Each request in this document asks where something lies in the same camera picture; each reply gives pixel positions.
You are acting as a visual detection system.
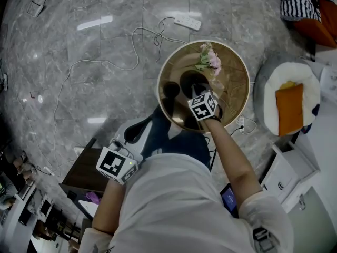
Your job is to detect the person's left forearm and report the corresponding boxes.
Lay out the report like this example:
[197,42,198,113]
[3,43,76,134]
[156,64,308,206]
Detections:
[91,179,126,233]

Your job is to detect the white printed box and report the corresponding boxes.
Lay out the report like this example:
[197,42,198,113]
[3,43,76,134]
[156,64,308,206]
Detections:
[319,65,337,100]

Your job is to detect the yellow cushion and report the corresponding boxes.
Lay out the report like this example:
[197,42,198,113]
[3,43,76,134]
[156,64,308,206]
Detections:
[279,80,296,91]

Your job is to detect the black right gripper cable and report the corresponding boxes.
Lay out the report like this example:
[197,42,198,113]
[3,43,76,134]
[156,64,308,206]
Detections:
[205,136,219,172]

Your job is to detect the long white floor cable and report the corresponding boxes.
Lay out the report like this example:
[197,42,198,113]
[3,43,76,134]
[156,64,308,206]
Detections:
[52,16,191,174]

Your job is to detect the white bean bag chair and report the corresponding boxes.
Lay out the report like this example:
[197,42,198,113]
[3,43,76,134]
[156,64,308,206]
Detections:
[254,55,322,137]

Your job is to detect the round glass side table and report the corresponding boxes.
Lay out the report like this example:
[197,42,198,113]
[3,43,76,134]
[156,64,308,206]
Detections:
[157,40,251,134]

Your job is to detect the person's white shirt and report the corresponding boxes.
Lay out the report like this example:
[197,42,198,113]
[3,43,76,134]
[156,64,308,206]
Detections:
[78,153,294,253]

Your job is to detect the short white floor cable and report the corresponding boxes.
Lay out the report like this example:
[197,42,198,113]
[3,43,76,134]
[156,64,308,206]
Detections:
[229,116,257,137]

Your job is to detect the tablet with blue screen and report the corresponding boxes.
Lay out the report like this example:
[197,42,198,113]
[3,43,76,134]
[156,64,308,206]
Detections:
[220,183,239,217]

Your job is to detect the orange sofa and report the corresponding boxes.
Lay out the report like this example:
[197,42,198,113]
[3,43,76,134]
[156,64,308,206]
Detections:
[292,0,337,49]

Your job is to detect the black teapot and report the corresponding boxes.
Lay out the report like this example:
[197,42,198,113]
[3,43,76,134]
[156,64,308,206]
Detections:
[180,70,213,100]

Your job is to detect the person's right forearm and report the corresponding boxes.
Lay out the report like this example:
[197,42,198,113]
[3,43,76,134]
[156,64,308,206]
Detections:
[204,119,263,195]

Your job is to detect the orange square cushion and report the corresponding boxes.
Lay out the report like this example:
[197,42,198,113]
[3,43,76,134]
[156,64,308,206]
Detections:
[275,83,305,138]

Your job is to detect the white cabinet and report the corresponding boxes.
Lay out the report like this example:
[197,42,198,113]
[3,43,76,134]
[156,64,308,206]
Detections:
[259,138,337,213]

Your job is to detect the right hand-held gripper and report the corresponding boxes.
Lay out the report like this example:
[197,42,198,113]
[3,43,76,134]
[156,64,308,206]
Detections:
[187,83,219,121]

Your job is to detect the pink flower bunch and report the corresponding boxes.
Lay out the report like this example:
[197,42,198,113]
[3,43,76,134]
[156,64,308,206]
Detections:
[194,42,223,76]

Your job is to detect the black white striped blanket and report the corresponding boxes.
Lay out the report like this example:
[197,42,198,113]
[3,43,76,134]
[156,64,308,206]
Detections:
[272,0,322,22]

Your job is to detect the person's blue jeans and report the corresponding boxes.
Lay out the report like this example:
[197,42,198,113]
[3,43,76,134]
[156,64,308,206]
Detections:
[151,106,212,171]

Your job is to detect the grey shoulder strap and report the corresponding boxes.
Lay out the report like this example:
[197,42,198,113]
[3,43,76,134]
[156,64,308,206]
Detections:
[252,227,280,253]

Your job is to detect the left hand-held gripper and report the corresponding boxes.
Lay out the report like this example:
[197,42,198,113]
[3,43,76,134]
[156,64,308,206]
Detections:
[96,118,154,186]

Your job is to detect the long white power strip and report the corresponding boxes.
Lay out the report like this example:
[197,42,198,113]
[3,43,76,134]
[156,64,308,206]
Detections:
[173,13,202,32]

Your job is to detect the purple object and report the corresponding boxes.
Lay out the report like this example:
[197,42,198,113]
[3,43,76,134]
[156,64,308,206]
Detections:
[86,191,102,205]

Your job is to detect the dark wooden table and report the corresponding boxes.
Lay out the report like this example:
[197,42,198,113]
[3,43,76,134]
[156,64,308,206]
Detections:
[59,138,106,196]

